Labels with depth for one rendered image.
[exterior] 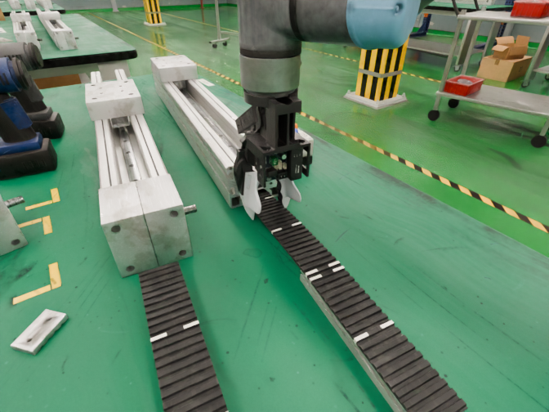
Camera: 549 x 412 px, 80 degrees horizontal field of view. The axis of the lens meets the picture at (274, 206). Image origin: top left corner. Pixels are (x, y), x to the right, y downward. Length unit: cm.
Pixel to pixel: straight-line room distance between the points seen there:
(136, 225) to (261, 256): 18
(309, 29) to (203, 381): 36
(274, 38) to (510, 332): 43
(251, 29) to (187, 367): 36
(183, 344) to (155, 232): 16
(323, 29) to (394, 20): 7
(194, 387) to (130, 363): 10
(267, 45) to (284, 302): 31
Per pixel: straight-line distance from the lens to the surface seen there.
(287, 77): 41
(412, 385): 36
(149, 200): 47
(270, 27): 40
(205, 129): 69
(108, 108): 81
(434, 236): 58
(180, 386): 35
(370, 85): 376
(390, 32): 35
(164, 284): 43
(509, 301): 53
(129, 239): 46
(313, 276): 42
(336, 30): 36
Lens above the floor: 112
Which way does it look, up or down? 35 degrees down
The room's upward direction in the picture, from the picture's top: straight up
